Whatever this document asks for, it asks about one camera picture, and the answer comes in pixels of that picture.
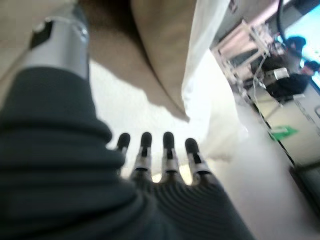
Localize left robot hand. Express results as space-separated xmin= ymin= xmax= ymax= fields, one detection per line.
xmin=0 ymin=4 xmax=258 ymax=240

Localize white duvet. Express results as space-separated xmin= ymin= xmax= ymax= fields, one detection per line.
xmin=181 ymin=0 xmax=250 ymax=163

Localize green floor marker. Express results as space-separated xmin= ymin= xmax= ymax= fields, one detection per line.
xmin=271 ymin=124 xmax=300 ymax=141

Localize black wheeled equipment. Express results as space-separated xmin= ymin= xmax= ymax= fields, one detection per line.
xmin=262 ymin=36 xmax=320 ymax=102

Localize metal frame cart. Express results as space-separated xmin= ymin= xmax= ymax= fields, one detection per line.
xmin=214 ymin=19 xmax=283 ymax=108

